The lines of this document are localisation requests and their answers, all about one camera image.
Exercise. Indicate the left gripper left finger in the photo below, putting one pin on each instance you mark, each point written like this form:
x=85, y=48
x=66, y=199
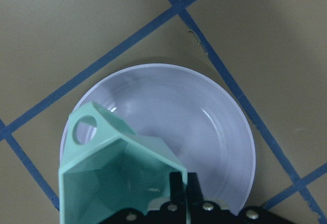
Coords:
x=177, y=189

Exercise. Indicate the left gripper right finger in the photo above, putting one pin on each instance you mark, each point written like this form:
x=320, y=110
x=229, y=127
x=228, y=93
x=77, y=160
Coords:
x=195, y=195

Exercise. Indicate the mint green faceted cup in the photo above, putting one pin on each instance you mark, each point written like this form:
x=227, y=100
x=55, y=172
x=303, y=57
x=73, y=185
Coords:
x=106, y=167

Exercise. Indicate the lilac plate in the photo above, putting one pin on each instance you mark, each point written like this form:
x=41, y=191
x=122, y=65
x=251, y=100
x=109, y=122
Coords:
x=198, y=120

